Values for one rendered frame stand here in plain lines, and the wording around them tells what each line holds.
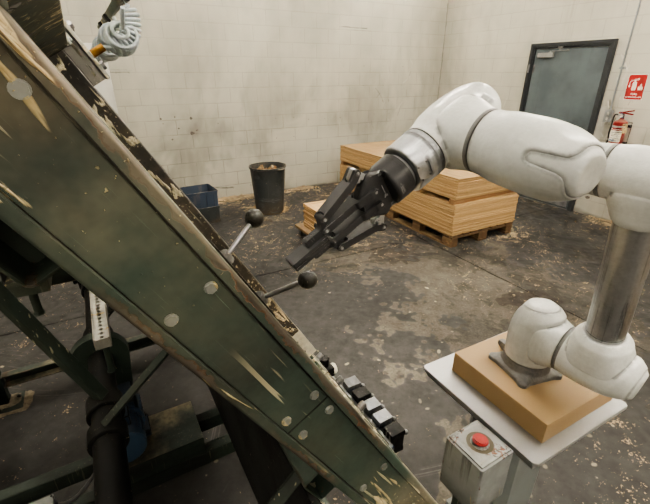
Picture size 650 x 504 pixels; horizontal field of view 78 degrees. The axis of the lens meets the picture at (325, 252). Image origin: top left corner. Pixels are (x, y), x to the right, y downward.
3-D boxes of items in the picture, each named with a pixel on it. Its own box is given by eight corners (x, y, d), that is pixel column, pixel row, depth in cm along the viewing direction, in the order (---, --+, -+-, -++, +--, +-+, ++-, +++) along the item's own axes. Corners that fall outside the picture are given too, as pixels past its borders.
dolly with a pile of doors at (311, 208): (357, 243, 462) (358, 209, 445) (316, 252, 439) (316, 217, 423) (331, 226, 511) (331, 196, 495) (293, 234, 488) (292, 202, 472)
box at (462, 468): (502, 496, 109) (514, 449, 102) (471, 518, 104) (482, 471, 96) (467, 462, 119) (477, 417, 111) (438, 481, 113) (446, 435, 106)
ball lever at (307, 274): (260, 312, 79) (321, 288, 76) (250, 301, 77) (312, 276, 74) (262, 299, 82) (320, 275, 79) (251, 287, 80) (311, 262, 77)
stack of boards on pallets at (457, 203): (512, 232, 493) (525, 169, 461) (449, 248, 448) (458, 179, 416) (391, 186, 690) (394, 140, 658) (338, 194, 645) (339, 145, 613)
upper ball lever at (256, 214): (235, 269, 72) (271, 218, 79) (223, 254, 70) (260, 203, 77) (221, 268, 74) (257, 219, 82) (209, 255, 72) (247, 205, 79)
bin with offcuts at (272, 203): (294, 213, 561) (292, 166, 534) (259, 218, 539) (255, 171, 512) (279, 203, 603) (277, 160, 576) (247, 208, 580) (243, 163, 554)
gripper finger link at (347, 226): (368, 192, 67) (371, 199, 68) (319, 236, 65) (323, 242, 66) (383, 198, 64) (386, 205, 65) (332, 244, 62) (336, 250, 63)
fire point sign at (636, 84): (641, 100, 473) (649, 74, 462) (641, 100, 473) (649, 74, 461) (622, 99, 490) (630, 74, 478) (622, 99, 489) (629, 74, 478)
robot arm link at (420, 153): (451, 178, 67) (426, 200, 65) (413, 168, 74) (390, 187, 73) (435, 131, 61) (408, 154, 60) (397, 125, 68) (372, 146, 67)
